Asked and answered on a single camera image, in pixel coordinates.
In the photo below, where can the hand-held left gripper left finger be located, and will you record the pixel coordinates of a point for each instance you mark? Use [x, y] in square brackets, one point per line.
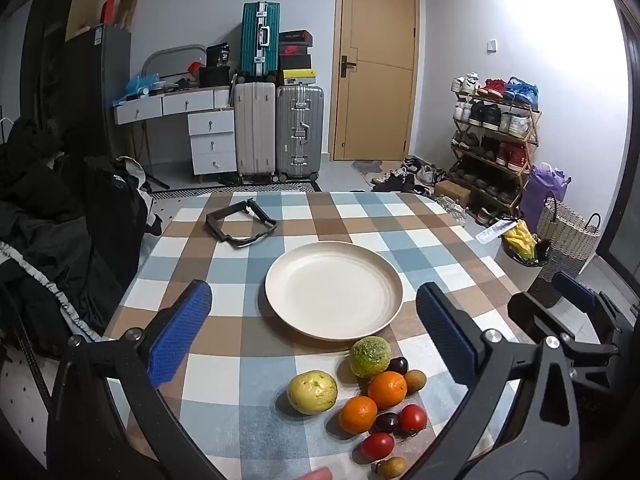
[180, 330]

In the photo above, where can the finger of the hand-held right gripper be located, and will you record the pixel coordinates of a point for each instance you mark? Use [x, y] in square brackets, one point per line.
[575, 287]
[530, 310]

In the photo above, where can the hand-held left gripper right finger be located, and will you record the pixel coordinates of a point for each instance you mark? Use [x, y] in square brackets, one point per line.
[445, 332]

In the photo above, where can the dark purple plum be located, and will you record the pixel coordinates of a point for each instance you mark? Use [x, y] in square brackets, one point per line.
[399, 365]
[386, 422]

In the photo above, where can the brown kiwi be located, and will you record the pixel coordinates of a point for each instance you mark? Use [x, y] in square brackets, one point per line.
[391, 466]
[415, 381]

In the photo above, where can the green bumpy citrus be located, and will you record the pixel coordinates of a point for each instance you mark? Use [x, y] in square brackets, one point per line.
[370, 357]

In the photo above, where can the orange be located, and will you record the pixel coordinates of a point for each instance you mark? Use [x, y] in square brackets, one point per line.
[387, 390]
[358, 414]

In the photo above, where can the red tomato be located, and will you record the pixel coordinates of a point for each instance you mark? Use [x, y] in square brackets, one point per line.
[412, 418]
[377, 446]

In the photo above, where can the cream round plate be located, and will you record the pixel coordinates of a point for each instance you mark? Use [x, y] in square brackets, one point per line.
[334, 292]

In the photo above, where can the yellow guava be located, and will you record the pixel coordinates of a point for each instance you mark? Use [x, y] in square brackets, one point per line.
[312, 392]

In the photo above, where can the person's left hand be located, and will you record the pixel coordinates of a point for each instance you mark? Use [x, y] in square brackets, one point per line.
[316, 474]

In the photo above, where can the white bin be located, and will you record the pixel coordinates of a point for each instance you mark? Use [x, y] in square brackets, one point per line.
[517, 272]

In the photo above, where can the woven basket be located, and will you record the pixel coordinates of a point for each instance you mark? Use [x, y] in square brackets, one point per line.
[565, 240]

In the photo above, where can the white paper tag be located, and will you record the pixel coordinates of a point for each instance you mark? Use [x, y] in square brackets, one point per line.
[492, 232]

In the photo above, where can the purple bag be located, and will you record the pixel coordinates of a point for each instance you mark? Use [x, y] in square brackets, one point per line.
[542, 187]

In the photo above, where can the small cardboard box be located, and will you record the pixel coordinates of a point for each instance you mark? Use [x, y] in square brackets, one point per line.
[452, 192]

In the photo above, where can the scattered dark shoes pile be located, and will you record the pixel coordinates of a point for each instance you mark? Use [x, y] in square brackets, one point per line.
[400, 182]

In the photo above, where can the wooden shoe rack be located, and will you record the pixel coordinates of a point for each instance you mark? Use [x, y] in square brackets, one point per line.
[531, 125]

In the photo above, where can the pile of black jackets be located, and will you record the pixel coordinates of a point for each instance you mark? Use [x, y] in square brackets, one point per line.
[50, 220]

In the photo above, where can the white dotted panel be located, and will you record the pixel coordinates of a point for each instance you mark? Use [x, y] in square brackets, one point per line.
[20, 400]

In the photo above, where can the grey door mat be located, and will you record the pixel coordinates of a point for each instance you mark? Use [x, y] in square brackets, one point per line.
[366, 166]

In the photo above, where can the white drawer cabinet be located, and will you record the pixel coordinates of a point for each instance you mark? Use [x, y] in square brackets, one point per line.
[212, 142]

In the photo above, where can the shoe rack with shoes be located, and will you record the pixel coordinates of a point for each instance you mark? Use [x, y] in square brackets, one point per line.
[492, 115]

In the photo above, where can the beige suitcase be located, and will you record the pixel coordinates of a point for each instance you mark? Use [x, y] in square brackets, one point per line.
[255, 127]

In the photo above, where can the white curved desk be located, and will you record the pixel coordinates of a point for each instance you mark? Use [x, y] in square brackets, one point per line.
[165, 103]

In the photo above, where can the silver suitcase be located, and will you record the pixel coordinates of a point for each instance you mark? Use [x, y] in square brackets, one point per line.
[299, 130]

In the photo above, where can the blue plastic bag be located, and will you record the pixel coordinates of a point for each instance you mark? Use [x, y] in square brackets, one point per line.
[142, 82]

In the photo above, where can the black bag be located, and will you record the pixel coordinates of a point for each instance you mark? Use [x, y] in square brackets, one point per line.
[215, 76]

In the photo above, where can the wooden door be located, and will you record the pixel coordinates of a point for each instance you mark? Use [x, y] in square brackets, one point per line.
[375, 85]

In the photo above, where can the grey refrigerator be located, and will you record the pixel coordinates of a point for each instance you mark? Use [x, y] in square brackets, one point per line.
[112, 75]

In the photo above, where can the red cap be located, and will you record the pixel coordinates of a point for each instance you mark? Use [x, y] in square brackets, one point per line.
[195, 66]

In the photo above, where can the yellow and black shoe box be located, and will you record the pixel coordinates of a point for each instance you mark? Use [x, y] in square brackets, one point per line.
[297, 77]

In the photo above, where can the black printed box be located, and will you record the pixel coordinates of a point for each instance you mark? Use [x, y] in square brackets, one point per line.
[217, 54]

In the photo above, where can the plain black shoe box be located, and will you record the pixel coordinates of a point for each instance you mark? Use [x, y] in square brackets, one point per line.
[295, 62]

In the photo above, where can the teal suitcase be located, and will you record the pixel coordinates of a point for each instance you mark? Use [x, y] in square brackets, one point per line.
[252, 40]

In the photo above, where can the red and black shoe box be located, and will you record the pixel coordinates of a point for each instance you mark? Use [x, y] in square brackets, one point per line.
[295, 50]

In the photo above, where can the brown paper bag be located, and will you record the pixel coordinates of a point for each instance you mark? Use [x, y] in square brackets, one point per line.
[127, 10]

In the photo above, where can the red paper bag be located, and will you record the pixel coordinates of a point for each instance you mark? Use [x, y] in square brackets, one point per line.
[108, 10]

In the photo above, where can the light wooden board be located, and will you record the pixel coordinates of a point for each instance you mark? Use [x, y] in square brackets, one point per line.
[85, 0]

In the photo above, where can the white wall switch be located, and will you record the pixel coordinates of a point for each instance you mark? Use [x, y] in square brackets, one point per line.
[492, 46]

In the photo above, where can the grey arched frame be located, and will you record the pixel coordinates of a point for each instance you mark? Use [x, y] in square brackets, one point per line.
[172, 50]

